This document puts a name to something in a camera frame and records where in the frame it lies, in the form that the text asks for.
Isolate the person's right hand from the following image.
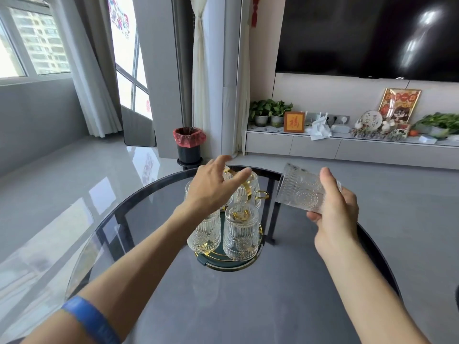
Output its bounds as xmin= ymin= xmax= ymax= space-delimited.
xmin=306 ymin=167 xmax=359 ymax=263

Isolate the person's left hand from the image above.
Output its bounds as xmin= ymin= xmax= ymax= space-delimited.
xmin=184 ymin=155 xmax=252 ymax=217

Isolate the clear embossed drinking glass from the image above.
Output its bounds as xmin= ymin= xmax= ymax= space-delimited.
xmin=223 ymin=202 xmax=260 ymax=262
xmin=233 ymin=171 xmax=261 ymax=211
xmin=186 ymin=207 xmax=222 ymax=255
xmin=275 ymin=163 xmax=343 ymax=215

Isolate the person's left forearm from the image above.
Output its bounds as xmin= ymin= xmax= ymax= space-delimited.
xmin=22 ymin=203 xmax=216 ymax=344

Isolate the person's right forearm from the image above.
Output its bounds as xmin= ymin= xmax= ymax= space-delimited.
xmin=317 ymin=240 xmax=431 ymax=344

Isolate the grey television cabinet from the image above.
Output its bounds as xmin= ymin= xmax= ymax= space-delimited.
xmin=245 ymin=124 xmax=459 ymax=171

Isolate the crumpled white tissue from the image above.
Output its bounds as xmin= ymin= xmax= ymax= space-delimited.
xmin=308 ymin=116 xmax=333 ymax=141

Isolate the black bin with red bag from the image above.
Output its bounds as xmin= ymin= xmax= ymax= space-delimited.
xmin=173 ymin=127 xmax=207 ymax=166

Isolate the small red framed picture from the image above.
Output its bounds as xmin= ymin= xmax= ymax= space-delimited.
xmin=283 ymin=112 xmax=306 ymax=134

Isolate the potted green plant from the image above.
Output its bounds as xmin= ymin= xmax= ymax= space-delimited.
xmin=270 ymin=100 xmax=294 ymax=128
xmin=250 ymin=99 xmax=274 ymax=128

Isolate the row of small figurines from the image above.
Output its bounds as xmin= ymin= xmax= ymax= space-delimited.
xmin=350 ymin=126 xmax=410 ymax=142

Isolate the round white decor plate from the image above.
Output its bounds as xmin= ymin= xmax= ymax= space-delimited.
xmin=360 ymin=110 xmax=383 ymax=131

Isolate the gold glass rack green tray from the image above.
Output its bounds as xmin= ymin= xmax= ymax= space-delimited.
xmin=193 ymin=166 xmax=270 ymax=272

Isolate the gold framed cartoon picture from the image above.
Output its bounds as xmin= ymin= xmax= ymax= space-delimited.
xmin=378 ymin=88 xmax=422 ymax=124

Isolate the white sheer curtain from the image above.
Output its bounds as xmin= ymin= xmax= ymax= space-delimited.
xmin=189 ymin=0 xmax=251 ymax=156

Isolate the leafy green plant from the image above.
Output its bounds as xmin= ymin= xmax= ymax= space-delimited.
xmin=412 ymin=112 xmax=459 ymax=139

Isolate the glass door with red decals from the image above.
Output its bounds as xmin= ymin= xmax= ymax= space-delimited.
xmin=107 ymin=0 xmax=157 ymax=147

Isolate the black flat television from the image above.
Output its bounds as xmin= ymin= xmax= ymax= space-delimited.
xmin=275 ymin=0 xmax=459 ymax=83

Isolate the red hanging knot ornament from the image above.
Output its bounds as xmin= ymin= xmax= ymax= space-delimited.
xmin=251 ymin=0 xmax=263 ymax=28

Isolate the grey curtain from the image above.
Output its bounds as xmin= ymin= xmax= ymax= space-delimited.
xmin=48 ymin=0 xmax=123 ymax=139

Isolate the blue wristband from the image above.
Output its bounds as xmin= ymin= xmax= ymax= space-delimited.
xmin=61 ymin=295 xmax=122 ymax=344

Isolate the white framed window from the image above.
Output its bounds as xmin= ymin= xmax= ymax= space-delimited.
xmin=0 ymin=0 xmax=72 ymax=81

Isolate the grey wall socket strip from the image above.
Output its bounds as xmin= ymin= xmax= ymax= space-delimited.
xmin=305 ymin=112 xmax=350 ymax=126

